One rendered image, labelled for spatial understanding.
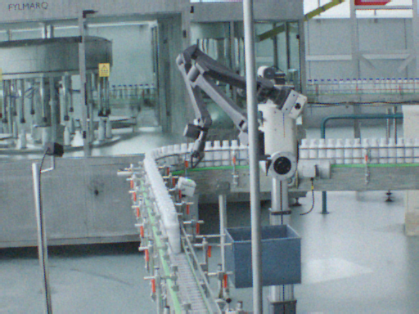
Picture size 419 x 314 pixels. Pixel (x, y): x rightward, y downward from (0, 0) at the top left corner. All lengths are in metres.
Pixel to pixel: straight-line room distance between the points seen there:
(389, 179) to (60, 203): 3.10
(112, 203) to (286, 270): 3.91
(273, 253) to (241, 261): 0.15
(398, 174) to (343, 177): 0.38
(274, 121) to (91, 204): 3.46
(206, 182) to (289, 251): 2.11
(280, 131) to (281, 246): 0.81
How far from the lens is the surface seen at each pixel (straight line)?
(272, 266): 4.08
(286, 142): 4.68
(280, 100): 4.49
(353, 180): 6.04
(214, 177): 6.12
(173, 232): 3.59
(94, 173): 7.79
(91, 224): 7.86
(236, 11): 9.71
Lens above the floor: 1.83
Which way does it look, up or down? 7 degrees down
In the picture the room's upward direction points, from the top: 2 degrees counter-clockwise
